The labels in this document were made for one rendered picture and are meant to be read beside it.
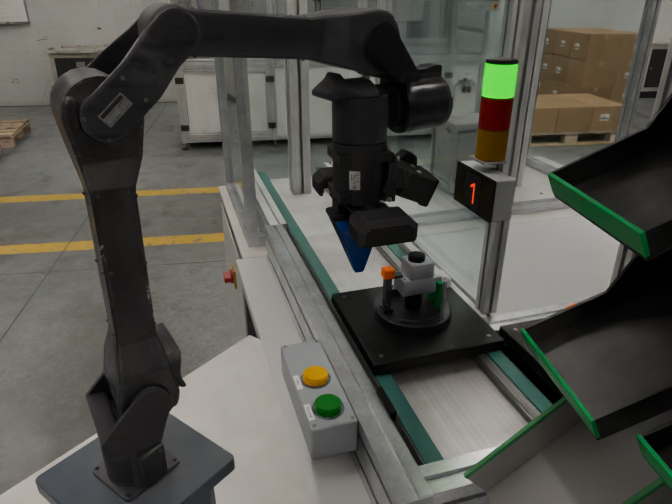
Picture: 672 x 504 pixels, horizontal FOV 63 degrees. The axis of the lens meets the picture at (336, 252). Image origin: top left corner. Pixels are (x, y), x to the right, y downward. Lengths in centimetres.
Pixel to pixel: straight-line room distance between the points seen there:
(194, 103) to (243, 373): 500
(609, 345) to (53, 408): 224
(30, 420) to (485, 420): 196
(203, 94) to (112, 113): 547
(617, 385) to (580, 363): 4
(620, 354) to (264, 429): 59
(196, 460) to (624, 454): 44
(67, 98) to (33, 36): 865
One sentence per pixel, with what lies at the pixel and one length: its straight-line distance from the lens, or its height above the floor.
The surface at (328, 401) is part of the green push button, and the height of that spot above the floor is 97.
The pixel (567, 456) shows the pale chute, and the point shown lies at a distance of 67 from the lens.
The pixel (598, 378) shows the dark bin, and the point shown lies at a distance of 54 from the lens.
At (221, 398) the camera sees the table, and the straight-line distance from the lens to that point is 102.
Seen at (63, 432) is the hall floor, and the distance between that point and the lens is 241.
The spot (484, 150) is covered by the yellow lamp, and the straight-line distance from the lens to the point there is 93.
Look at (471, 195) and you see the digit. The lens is 96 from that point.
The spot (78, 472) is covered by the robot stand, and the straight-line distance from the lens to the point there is 67.
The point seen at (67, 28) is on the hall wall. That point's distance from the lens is 894.
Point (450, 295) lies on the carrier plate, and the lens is 110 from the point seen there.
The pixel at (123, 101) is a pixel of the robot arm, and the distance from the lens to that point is 44.
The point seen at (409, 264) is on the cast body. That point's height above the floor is 108.
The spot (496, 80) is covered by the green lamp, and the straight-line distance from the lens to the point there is 90.
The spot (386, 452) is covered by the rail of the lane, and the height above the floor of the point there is 96.
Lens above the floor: 151
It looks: 26 degrees down
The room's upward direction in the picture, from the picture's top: straight up
